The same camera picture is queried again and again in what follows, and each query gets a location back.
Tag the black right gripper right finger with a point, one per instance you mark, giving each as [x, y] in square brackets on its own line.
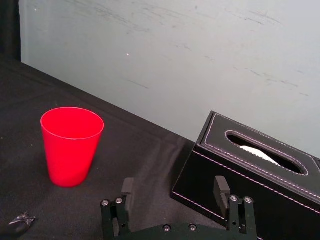
[231, 210]

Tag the red plastic cup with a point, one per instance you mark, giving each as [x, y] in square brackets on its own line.
[71, 147]

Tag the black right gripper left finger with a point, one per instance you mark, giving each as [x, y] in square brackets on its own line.
[125, 205]

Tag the black curtain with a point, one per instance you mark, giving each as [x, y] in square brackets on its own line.
[9, 28]

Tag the black leather tissue box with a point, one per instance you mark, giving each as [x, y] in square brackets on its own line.
[250, 180]

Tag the black table cloth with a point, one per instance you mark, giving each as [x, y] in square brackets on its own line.
[100, 160]

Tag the white tissue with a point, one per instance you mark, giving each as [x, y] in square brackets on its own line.
[260, 155]

